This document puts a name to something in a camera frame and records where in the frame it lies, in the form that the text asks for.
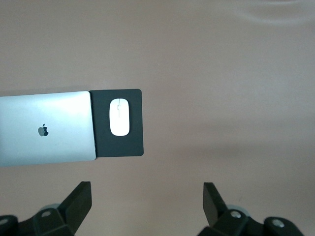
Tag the silver closed laptop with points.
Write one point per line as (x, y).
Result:
(49, 113)

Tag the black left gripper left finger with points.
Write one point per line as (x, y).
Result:
(76, 204)

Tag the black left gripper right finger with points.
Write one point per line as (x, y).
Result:
(214, 206)

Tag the black mouse pad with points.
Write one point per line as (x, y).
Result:
(136, 123)

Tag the white computer mouse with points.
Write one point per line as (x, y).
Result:
(119, 120)

